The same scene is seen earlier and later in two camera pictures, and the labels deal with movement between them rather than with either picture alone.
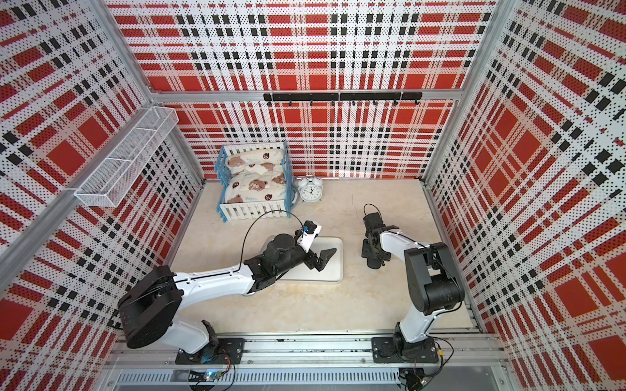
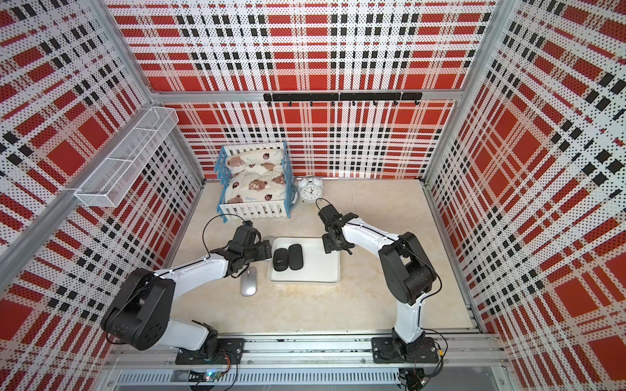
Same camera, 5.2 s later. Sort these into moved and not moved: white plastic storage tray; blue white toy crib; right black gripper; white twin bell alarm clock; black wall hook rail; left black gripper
Moved: left black gripper; right black gripper
Not moved: blue white toy crib; white twin bell alarm clock; black wall hook rail; white plastic storage tray
